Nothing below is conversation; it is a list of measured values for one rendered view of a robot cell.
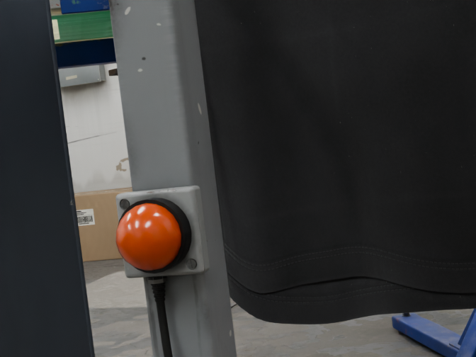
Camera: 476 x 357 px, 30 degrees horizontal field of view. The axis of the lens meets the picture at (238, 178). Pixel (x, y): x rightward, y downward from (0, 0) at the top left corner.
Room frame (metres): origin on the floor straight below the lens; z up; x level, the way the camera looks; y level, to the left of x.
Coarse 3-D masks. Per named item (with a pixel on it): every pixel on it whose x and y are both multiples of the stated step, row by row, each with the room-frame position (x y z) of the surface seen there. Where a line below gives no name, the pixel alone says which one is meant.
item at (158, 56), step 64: (128, 0) 0.52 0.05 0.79; (192, 0) 0.54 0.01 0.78; (128, 64) 0.52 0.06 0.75; (192, 64) 0.53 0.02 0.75; (128, 128) 0.52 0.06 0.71; (192, 128) 0.52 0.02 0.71; (128, 192) 0.52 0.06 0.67; (192, 192) 0.50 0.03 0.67; (192, 256) 0.50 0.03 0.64; (192, 320) 0.51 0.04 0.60
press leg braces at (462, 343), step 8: (472, 312) 2.27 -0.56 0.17; (472, 320) 1.90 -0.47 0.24; (472, 328) 1.89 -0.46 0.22; (464, 336) 2.34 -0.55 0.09; (472, 336) 1.87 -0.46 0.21; (456, 344) 2.39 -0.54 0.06; (464, 344) 1.87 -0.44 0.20; (472, 344) 1.86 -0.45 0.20; (464, 352) 1.86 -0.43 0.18; (472, 352) 1.84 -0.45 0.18
